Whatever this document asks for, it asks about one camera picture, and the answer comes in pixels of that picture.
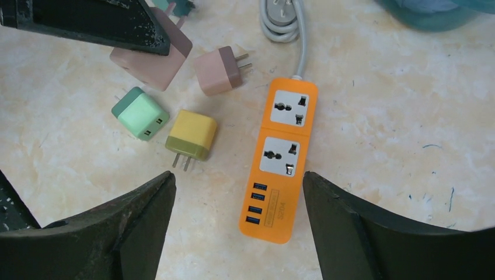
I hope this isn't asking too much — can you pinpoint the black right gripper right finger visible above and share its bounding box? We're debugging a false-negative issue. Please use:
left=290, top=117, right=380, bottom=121
left=302, top=171, right=494, bottom=279

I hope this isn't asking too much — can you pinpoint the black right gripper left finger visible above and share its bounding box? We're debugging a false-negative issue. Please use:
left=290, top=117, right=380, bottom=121
left=1, top=171, right=176, bottom=279

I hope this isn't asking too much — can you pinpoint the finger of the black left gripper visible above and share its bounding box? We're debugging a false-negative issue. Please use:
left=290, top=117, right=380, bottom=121
left=0, top=171, right=41, bottom=232
left=1, top=0, right=170, bottom=55

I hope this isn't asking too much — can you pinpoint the pink plug adapter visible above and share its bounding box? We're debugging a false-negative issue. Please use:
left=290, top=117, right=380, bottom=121
left=194, top=45, right=252, bottom=96
left=110, top=2, right=193, bottom=92

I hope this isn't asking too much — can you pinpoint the orange power strip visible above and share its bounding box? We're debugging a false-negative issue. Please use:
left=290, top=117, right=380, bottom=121
left=238, top=76, right=318, bottom=244

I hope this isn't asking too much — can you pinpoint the teal blue plug adapter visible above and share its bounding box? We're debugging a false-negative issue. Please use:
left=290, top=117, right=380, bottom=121
left=152, top=0, right=196, bottom=18

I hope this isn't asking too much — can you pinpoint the green plug adapter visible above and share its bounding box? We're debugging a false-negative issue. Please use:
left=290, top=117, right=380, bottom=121
left=111, top=87, right=170, bottom=141

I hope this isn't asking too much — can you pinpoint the yellow plug adapter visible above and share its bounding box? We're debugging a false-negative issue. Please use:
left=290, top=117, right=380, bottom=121
left=165, top=110, right=217, bottom=171

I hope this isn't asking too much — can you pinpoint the lavender cloth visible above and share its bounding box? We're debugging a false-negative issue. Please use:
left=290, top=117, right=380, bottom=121
left=395, top=0, right=459, bottom=13

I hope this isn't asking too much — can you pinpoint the teal plastic basket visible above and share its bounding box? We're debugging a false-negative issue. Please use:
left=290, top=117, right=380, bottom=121
left=377, top=0, right=494, bottom=32

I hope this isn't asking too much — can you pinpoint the grey cable of orange strip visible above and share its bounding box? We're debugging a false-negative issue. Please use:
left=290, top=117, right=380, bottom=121
left=259, top=0, right=309, bottom=81

